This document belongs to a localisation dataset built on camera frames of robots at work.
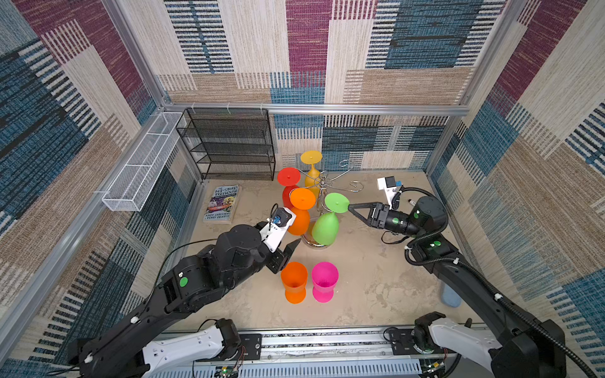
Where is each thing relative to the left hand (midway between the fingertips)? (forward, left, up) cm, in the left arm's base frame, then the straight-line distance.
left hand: (290, 232), depth 59 cm
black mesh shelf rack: (+58, +30, -17) cm, 68 cm away
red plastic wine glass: (+22, +1, -3) cm, 22 cm away
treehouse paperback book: (+35, +33, -32) cm, 58 cm away
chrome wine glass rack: (+18, -9, -4) cm, 21 cm away
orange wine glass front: (+12, -3, -2) cm, 13 cm away
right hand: (+8, -17, -3) cm, 19 cm away
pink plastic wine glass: (-1, -10, -27) cm, 28 cm away
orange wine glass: (-2, 0, -22) cm, 22 cm away
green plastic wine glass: (+8, -10, -10) cm, 17 cm away
